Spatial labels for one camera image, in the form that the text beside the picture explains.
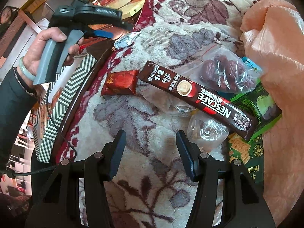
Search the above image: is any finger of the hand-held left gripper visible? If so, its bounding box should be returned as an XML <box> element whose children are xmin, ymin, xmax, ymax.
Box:
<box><xmin>108</xmin><ymin>19</ymin><xmax>134</xmax><ymax>32</ymax></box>
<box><xmin>82</xmin><ymin>29</ymin><xmax>114</xmax><ymax>40</ymax></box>

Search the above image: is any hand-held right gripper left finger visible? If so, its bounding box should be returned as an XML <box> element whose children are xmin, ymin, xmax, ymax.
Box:
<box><xmin>25</xmin><ymin>129</ymin><xmax>127</xmax><ymax>228</ymax></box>

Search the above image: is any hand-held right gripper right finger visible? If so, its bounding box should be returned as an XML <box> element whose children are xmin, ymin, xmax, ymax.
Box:
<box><xmin>176</xmin><ymin>130</ymin><xmax>276</xmax><ymax>228</ymax></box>

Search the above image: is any silver white snack packet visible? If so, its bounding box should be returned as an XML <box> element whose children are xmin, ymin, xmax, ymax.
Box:
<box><xmin>113</xmin><ymin>32</ymin><xmax>141</xmax><ymax>51</ymax></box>

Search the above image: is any small red snack packet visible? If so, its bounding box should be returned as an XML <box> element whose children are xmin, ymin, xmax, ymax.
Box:
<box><xmin>101</xmin><ymin>69</ymin><xmax>139</xmax><ymax>97</ymax></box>

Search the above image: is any green cracker packet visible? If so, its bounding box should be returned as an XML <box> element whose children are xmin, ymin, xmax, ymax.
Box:
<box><xmin>226</xmin><ymin>130</ymin><xmax>264</xmax><ymax>186</ymax></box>

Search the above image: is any dark chocolate wafer packet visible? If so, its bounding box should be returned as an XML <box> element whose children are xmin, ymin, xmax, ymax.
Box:
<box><xmin>137</xmin><ymin>60</ymin><xmax>258</xmax><ymax>141</ymax></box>

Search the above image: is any green white striped box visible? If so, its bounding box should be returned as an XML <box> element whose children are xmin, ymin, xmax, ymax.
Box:
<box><xmin>33</xmin><ymin>52</ymin><xmax>98</xmax><ymax>165</ymax></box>

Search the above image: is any clear bag of red dates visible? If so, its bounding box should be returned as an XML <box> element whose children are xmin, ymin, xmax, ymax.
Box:
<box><xmin>189</xmin><ymin>46</ymin><xmax>257</xmax><ymax>94</ymax></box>

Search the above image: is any green matcha snack packet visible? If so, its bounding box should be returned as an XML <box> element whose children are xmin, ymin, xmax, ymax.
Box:
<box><xmin>230</xmin><ymin>80</ymin><xmax>283</xmax><ymax>134</ymax></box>

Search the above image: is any blue snack packet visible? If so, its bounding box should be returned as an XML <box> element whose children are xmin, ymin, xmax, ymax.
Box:
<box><xmin>241</xmin><ymin>56</ymin><xmax>263</xmax><ymax>77</ymax></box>

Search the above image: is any person's left forearm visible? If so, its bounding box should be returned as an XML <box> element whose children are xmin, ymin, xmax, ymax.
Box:
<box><xmin>0</xmin><ymin>67</ymin><xmax>40</xmax><ymax>169</ymax></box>

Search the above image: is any person's left hand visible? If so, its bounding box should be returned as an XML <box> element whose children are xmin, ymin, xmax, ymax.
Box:
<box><xmin>19</xmin><ymin>27</ymin><xmax>68</xmax><ymax>81</ymax></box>

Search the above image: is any dark round wooden table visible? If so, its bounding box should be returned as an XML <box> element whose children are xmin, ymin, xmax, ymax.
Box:
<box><xmin>51</xmin><ymin>39</ymin><xmax>117</xmax><ymax>165</ymax></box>

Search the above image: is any floral fleece blanket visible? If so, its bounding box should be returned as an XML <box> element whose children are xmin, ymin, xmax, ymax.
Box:
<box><xmin>57</xmin><ymin>0</ymin><xmax>281</xmax><ymax>228</ymax></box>

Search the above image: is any clear plastic wrapper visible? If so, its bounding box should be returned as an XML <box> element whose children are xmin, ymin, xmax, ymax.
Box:
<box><xmin>186</xmin><ymin>113</ymin><xmax>230</xmax><ymax>148</ymax></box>

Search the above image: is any peach quilted blanket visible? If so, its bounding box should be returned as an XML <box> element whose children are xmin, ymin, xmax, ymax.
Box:
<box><xmin>239</xmin><ymin>0</ymin><xmax>304</xmax><ymax>228</ymax></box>

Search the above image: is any green jade bracelet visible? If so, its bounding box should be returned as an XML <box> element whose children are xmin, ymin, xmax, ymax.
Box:
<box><xmin>19</xmin><ymin>56</ymin><xmax>36</xmax><ymax>81</ymax></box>

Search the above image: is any dark cord bracelet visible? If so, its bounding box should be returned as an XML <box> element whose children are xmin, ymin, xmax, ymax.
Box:
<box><xmin>13</xmin><ymin>66</ymin><xmax>36</xmax><ymax>93</ymax></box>

